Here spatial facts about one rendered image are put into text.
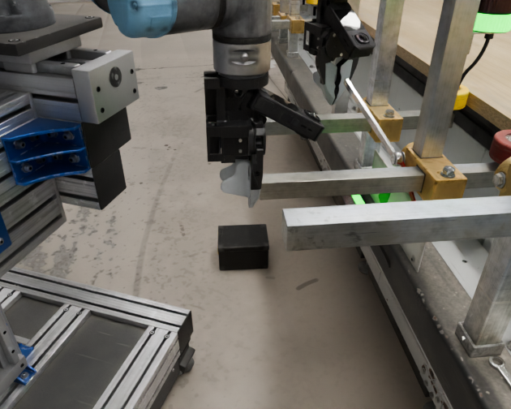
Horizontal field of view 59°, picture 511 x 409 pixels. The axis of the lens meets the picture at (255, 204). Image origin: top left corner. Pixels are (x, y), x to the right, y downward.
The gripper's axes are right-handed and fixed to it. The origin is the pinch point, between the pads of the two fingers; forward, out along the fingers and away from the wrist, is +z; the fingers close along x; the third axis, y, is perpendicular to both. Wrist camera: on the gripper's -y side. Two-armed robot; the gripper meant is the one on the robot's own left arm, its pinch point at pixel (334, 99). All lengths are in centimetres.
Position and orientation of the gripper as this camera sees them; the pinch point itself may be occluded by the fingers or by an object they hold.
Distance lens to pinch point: 93.7
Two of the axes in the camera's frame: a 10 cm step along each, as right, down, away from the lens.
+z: 0.0, 8.4, 5.4
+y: -4.4, -4.9, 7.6
